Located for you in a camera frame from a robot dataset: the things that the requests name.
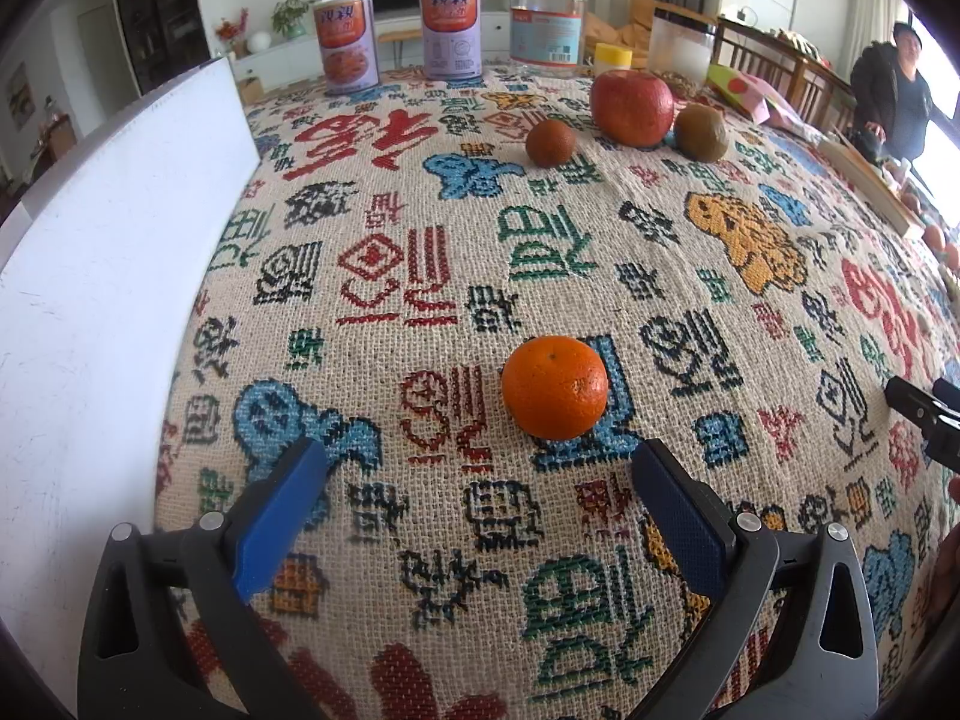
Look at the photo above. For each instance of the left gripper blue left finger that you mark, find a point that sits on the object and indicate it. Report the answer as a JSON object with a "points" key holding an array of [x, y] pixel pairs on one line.
{"points": [[268, 516]]}

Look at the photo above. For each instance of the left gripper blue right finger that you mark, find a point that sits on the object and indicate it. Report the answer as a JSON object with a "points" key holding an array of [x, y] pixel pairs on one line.
{"points": [[692, 520]]}

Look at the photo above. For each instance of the orange mandarin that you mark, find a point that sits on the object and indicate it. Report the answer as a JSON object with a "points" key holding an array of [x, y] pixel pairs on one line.
{"points": [[555, 388]]}

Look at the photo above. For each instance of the brown kiwi fruit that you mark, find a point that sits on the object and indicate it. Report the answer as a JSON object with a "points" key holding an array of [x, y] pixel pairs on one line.
{"points": [[700, 133]]}

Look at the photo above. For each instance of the patterned woven tablecloth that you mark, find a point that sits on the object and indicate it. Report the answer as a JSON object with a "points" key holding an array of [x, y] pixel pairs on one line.
{"points": [[481, 306]]}

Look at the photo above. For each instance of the person in black jacket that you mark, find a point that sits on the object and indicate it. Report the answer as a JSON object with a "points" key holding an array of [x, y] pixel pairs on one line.
{"points": [[893, 100]]}

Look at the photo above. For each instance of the white board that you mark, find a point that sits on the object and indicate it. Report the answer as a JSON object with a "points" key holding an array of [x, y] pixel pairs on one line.
{"points": [[96, 295]]}

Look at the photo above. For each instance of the wooden chair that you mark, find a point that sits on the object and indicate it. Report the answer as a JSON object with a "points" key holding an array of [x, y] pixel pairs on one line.
{"points": [[816, 93]]}

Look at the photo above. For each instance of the pink snack bag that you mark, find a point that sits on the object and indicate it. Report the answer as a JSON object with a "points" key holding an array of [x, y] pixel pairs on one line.
{"points": [[754, 98]]}

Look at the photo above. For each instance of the pile of nuts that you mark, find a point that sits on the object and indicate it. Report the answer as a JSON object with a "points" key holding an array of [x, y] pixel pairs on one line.
{"points": [[682, 88]]}

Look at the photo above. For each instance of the small dark red-brown fruit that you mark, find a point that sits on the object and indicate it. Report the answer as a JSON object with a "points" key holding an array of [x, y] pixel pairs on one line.
{"points": [[550, 143]]}

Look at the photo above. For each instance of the red apple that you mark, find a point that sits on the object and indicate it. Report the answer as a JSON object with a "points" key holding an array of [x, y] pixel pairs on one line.
{"points": [[631, 107]]}

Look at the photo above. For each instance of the clear jar black lid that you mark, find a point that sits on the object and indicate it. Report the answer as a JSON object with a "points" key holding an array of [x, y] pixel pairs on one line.
{"points": [[681, 45]]}

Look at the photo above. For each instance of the small yellow lid jar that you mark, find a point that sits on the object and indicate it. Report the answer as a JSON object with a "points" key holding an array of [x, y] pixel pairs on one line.
{"points": [[609, 57]]}

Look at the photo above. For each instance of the orange cushion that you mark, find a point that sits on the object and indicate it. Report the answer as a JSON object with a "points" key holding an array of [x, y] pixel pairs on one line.
{"points": [[635, 34]]}

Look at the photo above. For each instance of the left orange-purple can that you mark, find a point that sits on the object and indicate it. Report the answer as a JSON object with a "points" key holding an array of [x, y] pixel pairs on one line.
{"points": [[347, 44]]}

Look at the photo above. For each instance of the orange-purple can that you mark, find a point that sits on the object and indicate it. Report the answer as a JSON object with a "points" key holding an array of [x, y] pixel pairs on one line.
{"points": [[452, 39], [347, 44]]}

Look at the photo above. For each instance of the green potted plant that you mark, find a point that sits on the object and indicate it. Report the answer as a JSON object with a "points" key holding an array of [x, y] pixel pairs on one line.
{"points": [[288, 18]]}

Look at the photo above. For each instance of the clear jar blue label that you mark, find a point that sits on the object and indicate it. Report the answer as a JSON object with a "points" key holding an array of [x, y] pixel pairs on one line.
{"points": [[546, 36]]}

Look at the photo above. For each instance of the right orange-purple can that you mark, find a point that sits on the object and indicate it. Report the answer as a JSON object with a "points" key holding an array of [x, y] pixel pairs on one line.
{"points": [[452, 39]]}

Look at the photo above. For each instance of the dark display cabinet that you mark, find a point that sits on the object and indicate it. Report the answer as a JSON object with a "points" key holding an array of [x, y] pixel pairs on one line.
{"points": [[163, 38]]}

